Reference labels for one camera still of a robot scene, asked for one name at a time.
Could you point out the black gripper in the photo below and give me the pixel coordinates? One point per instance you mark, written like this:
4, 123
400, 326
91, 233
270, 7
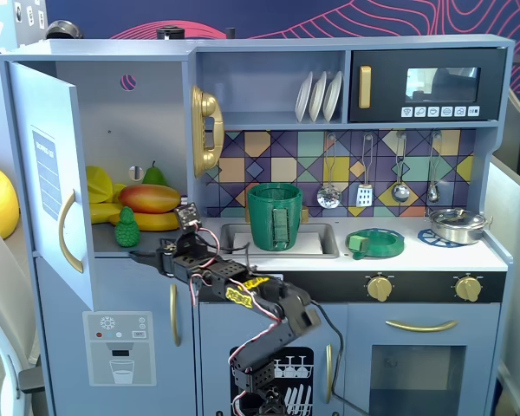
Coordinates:
164, 256

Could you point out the green toy pineapple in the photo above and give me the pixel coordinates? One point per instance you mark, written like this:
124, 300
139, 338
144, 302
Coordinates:
127, 232

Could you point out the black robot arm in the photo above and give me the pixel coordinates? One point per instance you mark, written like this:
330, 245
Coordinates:
294, 316

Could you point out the blue cabinet door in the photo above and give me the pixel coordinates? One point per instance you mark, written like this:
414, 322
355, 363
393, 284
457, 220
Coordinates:
39, 108

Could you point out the yellow toy banana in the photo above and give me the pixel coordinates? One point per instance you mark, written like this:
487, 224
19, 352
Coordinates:
156, 222

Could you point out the red yellow toy mango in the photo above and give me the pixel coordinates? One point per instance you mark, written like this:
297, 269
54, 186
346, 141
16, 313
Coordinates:
149, 198

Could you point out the green toy pear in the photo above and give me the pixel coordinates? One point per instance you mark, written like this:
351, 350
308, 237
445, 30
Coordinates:
154, 177

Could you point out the blue fridge door with dispenser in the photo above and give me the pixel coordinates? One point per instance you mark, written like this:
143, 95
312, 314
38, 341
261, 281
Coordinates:
69, 294

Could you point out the yellow faceted toy fruit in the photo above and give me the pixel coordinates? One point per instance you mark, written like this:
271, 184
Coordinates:
99, 184

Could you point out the blue dishwasher door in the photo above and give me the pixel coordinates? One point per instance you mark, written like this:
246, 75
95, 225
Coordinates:
212, 329

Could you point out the green printed cup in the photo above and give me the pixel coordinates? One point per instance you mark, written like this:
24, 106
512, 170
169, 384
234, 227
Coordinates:
264, 221

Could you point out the white office chair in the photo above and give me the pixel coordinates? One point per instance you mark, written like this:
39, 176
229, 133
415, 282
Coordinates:
0, 303

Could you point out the gold toy telephone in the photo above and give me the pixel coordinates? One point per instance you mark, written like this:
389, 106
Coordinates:
208, 108

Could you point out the grey toy sink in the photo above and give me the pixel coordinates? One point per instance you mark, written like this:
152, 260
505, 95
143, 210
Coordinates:
329, 242

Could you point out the steel skimmer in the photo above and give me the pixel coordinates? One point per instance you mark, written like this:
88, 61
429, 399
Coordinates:
329, 197

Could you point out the blue toy kitchen body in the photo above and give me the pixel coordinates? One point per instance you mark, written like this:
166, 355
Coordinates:
264, 78

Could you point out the white toy plate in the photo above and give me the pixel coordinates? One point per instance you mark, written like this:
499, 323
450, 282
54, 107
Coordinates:
303, 97
333, 95
317, 97

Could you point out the steel slotted spatula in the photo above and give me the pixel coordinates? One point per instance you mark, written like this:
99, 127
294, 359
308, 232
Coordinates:
364, 196

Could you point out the black cylinder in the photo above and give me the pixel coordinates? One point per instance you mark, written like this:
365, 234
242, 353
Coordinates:
170, 33

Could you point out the blue oven door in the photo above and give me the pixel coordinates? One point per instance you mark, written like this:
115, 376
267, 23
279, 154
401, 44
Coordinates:
359, 346

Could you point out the gold stove knob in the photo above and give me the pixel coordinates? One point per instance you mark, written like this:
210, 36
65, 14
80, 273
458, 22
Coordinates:
468, 289
379, 288

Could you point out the black round helmet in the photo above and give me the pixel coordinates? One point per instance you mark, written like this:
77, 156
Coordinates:
64, 29

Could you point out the steel ladle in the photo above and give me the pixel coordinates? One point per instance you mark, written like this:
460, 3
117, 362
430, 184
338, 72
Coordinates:
400, 192

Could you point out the blue round trivet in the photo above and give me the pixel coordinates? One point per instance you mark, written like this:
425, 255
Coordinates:
425, 237

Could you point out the steel spoon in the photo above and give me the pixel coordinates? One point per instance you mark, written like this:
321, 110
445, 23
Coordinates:
433, 193

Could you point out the black microwave door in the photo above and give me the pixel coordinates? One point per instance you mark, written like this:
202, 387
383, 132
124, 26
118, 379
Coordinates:
385, 82

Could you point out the steel toy pot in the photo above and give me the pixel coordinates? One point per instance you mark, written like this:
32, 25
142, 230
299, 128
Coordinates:
455, 227

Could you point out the grey office partition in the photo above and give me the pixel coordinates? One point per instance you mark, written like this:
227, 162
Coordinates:
513, 208

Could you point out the black wrist camera board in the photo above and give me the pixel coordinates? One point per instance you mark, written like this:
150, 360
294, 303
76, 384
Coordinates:
187, 215

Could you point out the small black post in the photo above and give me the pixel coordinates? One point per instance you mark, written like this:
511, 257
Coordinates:
230, 34

